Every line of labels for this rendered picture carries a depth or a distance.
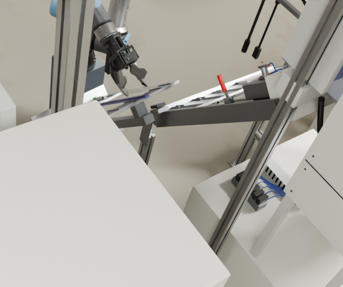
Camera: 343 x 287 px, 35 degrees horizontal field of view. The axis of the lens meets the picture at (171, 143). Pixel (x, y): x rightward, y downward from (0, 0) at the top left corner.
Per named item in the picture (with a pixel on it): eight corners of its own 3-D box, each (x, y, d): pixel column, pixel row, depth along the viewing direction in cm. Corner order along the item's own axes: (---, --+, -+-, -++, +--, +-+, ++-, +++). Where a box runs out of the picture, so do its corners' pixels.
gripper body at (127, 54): (124, 66, 187) (106, 35, 187) (114, 76, 194) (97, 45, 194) (141, 58, 191) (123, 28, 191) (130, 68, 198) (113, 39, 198)
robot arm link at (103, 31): (90, 35, 194) (108, 28, 199) (97, 46, 194) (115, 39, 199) (98, 25, 188) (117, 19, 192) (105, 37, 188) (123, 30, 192)
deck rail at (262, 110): (156, 127, 222) (151, 113, 221) (160, 126, 223) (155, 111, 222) (279, 119, 161) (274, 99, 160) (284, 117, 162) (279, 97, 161)
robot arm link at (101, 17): (98, -2, 197) (96, -9, 189) (114, 24, 198) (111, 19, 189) (80, 8, 197) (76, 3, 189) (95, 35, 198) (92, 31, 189)
